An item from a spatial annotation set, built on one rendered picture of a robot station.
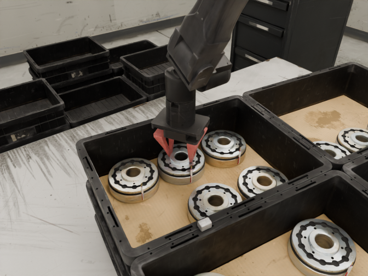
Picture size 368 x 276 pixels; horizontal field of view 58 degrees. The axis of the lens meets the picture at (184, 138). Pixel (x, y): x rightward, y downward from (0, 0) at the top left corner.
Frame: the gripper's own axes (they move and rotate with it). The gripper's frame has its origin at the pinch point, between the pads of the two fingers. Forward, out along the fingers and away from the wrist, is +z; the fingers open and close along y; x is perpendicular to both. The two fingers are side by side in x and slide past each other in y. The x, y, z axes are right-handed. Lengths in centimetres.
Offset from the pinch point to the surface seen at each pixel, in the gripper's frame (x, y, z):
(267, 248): 12.9, -21.8, 3.9
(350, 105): -43, -34, 4
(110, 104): -77, 75, 50
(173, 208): 11.1, -3.1, 4.0
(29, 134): -28, 81, 38
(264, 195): 10.4, -19.3, -6.1
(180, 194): 7.0, -3.0, 4.0
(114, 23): -245, 181, 72
